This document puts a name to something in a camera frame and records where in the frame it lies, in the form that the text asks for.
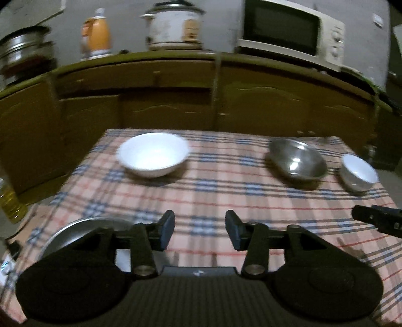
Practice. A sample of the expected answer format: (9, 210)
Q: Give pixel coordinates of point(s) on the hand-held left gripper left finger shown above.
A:
(168, 228)

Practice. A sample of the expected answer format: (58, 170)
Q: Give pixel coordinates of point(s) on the deep steel plate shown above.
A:
(75, 228)

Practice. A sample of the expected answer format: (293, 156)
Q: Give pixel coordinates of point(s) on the steel bowl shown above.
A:
(298, 160)

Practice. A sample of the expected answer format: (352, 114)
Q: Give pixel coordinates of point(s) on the wooden kitchen cabinet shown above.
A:
(251, 103)

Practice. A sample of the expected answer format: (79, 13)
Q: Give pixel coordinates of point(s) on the cooking oil bottle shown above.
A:
(11, 204)

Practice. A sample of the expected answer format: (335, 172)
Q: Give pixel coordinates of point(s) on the white wall switch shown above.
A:
(377, 19)

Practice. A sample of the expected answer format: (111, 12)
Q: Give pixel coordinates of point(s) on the plaid tablecloth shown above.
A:
(219, 188)

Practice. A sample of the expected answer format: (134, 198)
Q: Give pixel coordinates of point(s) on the white paper sheet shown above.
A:
(397, 36)

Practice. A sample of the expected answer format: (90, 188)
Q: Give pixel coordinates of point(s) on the dark cooker base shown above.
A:
(12, 75)

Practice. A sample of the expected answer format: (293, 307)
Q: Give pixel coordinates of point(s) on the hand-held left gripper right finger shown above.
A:
(234, 229)

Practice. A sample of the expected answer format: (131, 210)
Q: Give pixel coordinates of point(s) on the large white bowl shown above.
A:
(154, 154)

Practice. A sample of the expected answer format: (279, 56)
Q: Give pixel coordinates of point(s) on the black power adapter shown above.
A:
(13, 248)

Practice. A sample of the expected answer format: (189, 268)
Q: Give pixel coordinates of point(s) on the small white bowl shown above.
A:
(361, 169)

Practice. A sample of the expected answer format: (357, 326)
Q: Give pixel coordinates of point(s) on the orange electric kettle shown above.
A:
(97, 34)

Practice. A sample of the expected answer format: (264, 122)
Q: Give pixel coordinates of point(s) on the white microwave oven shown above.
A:
(282, 28)

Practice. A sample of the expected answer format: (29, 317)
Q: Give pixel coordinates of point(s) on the stacked steel steamer pot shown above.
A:
(22, 44)

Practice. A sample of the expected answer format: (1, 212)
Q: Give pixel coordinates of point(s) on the dark door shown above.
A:
(389, 141)

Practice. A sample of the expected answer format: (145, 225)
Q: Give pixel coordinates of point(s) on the green vegetable stalks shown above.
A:
(373, 88)

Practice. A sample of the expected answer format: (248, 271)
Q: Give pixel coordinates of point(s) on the small black object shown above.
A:
(124, 52)

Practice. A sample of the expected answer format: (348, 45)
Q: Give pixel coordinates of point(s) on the white rice cooker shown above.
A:
(169, 28)

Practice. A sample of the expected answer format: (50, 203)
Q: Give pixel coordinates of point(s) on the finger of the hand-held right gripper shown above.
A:
(377, 217)

